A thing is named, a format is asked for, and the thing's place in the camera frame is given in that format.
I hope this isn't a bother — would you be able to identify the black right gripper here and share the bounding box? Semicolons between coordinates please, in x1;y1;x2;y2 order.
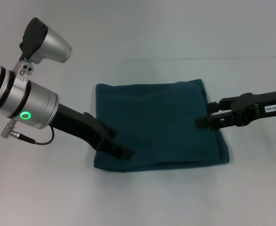
195;88;276;130

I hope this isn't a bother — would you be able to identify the blue t-shirt with FREE print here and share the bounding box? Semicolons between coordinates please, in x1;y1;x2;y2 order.
92;78;231;173

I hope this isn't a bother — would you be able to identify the left arm cable with plug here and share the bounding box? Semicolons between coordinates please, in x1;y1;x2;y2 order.
0;118;56;145

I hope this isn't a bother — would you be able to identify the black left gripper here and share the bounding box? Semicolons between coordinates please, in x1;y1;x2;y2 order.
49;102;136;161

